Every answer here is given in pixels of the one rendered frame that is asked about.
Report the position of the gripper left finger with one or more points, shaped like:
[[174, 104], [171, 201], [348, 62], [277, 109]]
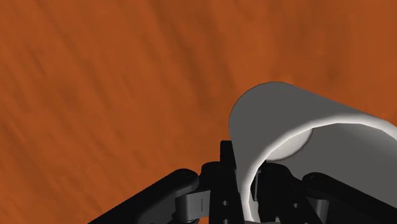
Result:
[[217, 189]]

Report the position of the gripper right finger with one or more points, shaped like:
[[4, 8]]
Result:
[[325, 198]]

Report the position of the white cup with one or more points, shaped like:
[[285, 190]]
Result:
[[279, 114]]

